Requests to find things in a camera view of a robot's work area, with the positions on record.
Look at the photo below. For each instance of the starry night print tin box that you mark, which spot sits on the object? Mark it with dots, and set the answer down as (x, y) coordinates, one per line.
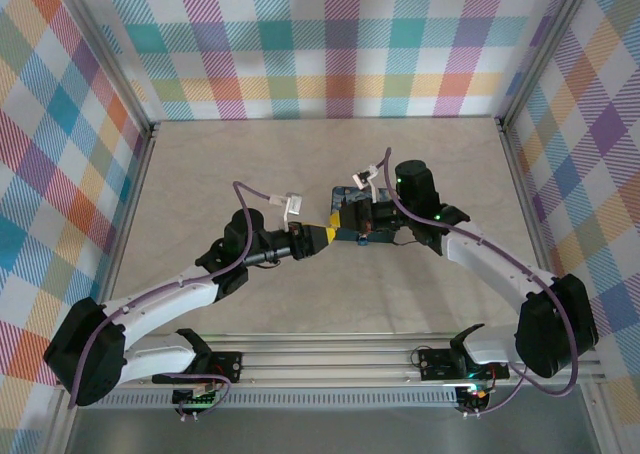
(344, 196)

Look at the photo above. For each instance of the blue-headed key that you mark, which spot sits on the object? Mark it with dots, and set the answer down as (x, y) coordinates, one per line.
(361, 241)

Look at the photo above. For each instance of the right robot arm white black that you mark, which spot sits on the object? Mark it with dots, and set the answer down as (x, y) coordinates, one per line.
(500, 269)

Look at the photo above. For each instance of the controller board with LEDs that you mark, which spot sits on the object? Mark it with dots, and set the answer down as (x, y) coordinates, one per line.
(477, 394)
(195, 401)

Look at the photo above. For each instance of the grey metal panel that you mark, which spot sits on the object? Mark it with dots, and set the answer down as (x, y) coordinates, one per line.
(325, 431)

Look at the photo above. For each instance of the aluminium side rail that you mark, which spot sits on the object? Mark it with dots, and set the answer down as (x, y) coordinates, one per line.
(121, 234)
(520, 184)

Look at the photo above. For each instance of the aluminium rail beam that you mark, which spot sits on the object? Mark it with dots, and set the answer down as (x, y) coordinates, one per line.
(325, 364)

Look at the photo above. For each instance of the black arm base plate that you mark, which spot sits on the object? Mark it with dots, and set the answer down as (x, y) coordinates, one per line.
(435, 364)
(232, 366)

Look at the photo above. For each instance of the aluminium frame post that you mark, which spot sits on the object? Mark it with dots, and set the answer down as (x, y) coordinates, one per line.
(112, 61)
(545, 49)

